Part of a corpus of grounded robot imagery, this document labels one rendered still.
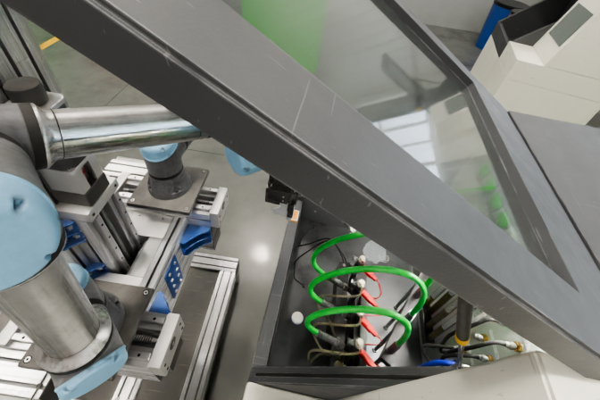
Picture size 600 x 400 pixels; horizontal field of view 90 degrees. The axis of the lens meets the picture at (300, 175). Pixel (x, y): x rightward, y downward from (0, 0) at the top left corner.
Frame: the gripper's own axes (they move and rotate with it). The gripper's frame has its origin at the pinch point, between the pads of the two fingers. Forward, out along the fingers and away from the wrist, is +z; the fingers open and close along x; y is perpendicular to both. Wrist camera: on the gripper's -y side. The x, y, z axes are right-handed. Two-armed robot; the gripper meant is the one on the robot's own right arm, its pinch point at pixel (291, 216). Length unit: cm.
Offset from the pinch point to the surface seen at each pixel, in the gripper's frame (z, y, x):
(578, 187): -28, -62, -3
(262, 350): 27.1, 0.0, 27.9
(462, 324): -31, -27, 34
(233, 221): 122, 47, -76
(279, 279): 27.1, 0.2, 6.4
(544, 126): -28, -64, -28
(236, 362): 122, 16, 13
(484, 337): 1, -51, 21
